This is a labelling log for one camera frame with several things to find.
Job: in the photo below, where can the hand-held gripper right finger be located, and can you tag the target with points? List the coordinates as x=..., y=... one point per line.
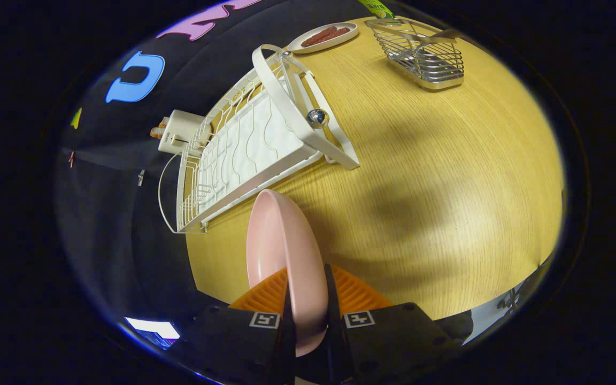
x=388, y=342

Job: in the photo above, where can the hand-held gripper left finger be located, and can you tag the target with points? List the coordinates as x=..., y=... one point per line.
x=233, y=342

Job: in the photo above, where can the pink plate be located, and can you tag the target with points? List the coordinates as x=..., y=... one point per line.
x=286, y=251

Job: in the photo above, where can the white oval plate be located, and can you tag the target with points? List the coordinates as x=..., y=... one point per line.
x=349, y=38

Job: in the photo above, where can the computer monitor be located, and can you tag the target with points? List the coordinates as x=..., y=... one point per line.
x=153, y=327

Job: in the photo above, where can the black backdrop cloth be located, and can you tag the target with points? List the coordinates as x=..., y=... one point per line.
x=115, y=224

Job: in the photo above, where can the white clip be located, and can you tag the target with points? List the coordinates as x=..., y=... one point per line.
x=140, y=177

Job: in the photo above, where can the white toaster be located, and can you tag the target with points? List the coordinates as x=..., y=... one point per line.
x=179, y=133

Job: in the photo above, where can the toasted bread slice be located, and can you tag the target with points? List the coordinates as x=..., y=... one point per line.
x=156, y=133
x=161, y=126

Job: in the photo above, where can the brown sausage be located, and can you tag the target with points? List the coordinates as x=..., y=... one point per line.
x=337, y=34
x=318, y=36

